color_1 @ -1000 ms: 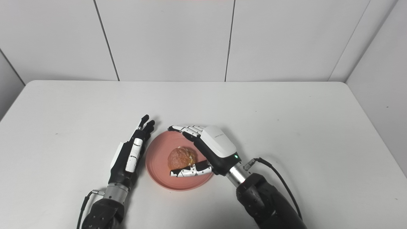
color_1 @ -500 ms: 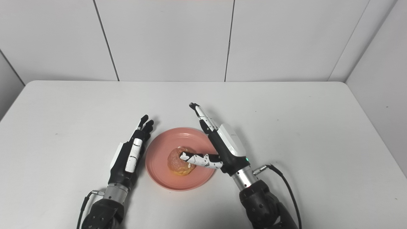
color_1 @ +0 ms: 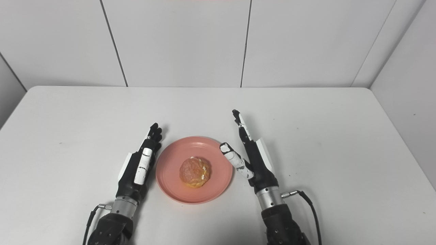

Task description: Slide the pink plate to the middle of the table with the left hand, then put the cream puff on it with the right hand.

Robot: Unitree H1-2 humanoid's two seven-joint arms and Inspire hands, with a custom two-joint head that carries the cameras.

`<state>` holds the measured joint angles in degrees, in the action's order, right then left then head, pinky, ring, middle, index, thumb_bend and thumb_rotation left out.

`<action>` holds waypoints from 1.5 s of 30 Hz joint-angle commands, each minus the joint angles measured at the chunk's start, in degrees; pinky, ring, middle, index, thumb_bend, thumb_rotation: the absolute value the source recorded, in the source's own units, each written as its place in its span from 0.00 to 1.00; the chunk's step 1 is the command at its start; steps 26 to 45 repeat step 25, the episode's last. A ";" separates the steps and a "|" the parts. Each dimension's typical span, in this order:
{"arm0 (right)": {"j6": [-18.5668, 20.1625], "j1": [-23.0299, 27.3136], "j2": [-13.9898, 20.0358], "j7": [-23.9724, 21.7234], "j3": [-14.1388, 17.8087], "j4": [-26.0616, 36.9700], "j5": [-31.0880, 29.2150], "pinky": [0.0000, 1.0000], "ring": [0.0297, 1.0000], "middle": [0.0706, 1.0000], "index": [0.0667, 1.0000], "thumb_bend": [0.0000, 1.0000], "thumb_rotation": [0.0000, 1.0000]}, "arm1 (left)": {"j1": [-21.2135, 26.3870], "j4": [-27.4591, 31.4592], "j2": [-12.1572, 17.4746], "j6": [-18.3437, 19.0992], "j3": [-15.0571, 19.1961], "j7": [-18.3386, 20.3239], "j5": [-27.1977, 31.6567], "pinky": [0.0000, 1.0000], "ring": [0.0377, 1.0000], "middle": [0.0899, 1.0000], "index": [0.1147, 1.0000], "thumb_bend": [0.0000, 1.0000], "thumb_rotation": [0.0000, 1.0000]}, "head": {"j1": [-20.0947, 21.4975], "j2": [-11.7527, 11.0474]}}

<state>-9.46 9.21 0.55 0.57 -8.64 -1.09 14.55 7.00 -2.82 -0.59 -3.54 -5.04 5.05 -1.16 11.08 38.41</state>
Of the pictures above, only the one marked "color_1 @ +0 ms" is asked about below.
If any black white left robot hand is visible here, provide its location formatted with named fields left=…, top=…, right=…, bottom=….
left=116, top=122, right=163, bottom=205

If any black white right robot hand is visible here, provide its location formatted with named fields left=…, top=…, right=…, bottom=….
left=220, top=109, right=280, bottom=195

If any pink round plate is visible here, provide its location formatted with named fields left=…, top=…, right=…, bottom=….
left=156, top=136, right=234, bottom=205

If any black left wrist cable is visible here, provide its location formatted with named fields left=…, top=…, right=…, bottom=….
left=82, top=203, right=112, bottom=245

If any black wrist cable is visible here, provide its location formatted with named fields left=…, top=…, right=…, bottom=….
left=82, top=203, right=112, bottom=245
left=281, top=190, right=322, bottom=245

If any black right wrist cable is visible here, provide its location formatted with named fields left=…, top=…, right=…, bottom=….
left=281, top=190, right=322, bottom=245

